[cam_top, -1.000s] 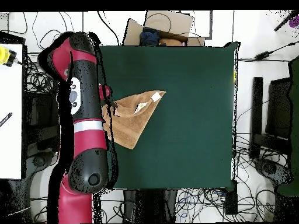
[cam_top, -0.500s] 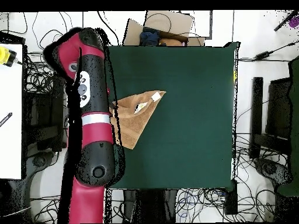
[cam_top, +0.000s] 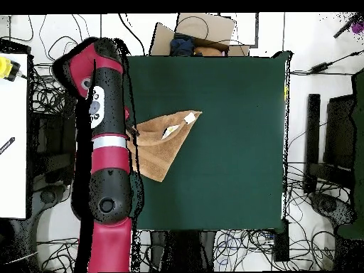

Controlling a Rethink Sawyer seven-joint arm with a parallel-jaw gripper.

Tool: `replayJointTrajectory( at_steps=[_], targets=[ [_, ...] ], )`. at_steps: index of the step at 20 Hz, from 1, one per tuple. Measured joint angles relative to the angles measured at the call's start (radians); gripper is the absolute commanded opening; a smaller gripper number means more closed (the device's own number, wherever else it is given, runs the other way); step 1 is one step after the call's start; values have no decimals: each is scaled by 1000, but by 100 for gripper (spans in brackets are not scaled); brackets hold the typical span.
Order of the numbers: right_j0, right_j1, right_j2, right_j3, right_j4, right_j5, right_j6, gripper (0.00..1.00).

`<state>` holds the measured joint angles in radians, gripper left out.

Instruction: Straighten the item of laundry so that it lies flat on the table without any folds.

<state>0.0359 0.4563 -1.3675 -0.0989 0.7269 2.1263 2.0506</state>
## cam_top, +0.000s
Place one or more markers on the white side table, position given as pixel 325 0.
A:
pixel 12 170

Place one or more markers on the dark green table cloth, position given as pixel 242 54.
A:
pixel 227 142

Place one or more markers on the black equipment box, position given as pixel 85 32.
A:
pixel 54 142

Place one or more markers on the dark green fabric cover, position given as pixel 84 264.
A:
pixel 359 142

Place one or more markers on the black marker pen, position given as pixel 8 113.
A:
pixel 7 145

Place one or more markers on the purple round object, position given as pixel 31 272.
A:
pixel 358 27

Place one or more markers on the black pedestal caster foot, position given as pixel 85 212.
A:
pixel 47 196
pixel 328 204

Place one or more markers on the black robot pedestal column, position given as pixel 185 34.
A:
pixel 182 250

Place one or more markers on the brown cardboard box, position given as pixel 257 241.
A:
pixel 216 27

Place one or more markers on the black power adapter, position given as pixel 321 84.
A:
pixel 321 68

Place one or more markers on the orange cloth item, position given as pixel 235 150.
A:
pixel 207 51

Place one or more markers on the dark blue garment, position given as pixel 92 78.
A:
pixel 182 45

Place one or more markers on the yellow and black tool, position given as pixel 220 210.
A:
pixel 5 68

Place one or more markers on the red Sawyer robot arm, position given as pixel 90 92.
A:
pixel 109 159

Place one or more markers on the tan terry towel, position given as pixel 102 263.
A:
pixel 159 148

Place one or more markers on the black rod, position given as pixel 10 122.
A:
pixel 345 27

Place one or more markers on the black rectangular box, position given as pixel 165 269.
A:
pixel 281 244

